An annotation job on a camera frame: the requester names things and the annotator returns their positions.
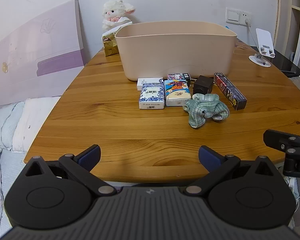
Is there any white wall switch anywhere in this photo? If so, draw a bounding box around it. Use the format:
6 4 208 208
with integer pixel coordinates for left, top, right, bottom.
225 7 240 24

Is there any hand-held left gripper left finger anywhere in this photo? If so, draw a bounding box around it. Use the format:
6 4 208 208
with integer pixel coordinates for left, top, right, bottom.
24 144 117 197

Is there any green checked cloth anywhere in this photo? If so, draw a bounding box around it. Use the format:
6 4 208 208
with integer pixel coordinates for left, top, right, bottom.
182 93 230 129

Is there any beige plastic storage bin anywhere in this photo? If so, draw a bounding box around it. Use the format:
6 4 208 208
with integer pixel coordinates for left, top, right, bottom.
114 21 238 82

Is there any white phone stand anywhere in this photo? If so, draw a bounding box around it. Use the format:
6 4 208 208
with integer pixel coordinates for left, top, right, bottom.
249 28 276 67

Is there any white pillow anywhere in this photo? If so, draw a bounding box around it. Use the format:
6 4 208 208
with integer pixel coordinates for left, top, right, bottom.
11 97 63 153

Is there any small white box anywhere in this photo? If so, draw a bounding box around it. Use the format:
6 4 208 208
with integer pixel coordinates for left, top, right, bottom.
137 77 164 91

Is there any white plug with cable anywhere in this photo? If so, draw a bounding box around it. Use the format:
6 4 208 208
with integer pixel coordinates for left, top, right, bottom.
244 19 259 48

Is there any purple canvas painting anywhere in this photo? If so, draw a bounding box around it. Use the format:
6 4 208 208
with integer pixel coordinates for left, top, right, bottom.
0 0 85 108

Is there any white wall outlet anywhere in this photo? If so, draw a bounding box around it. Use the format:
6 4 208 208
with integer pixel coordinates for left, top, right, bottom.
239 10 253 27

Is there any light blue quilt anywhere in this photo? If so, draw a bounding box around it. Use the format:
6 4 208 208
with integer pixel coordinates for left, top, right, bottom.
0 102 25 150

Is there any gold tissue box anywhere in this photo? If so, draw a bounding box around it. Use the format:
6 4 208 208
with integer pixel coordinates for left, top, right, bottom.
102 35 120 57

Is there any white tissue paper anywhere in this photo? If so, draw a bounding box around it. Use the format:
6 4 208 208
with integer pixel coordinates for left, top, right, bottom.
104 16 133 38

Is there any long dark printed box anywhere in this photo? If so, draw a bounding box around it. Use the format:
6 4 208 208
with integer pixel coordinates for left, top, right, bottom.
214 72 247 111

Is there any small black box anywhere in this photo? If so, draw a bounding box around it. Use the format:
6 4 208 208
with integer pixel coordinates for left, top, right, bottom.
193 75 214 95

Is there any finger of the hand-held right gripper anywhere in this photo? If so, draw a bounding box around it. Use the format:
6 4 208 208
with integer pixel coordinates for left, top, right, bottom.
263 129 300 153

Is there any black glass side table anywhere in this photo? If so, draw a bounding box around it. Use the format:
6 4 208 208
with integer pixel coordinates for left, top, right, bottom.
272 47 300 78

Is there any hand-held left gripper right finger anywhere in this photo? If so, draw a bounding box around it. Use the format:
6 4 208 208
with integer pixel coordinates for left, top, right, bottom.
182 145 276 195

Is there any white plush lamb toy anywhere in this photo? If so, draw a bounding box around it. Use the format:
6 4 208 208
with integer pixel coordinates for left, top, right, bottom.
102 0 136 33

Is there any blue and white tissue pack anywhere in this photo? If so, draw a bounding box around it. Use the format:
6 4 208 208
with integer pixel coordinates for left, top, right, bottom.
139 82 165 110

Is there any cartoon print small box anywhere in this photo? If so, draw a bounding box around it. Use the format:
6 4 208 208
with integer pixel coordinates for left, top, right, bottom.
167 73 192 81

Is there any colourful cartoon tissue pack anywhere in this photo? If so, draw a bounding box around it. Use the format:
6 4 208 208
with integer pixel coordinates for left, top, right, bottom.
164 79 192 107

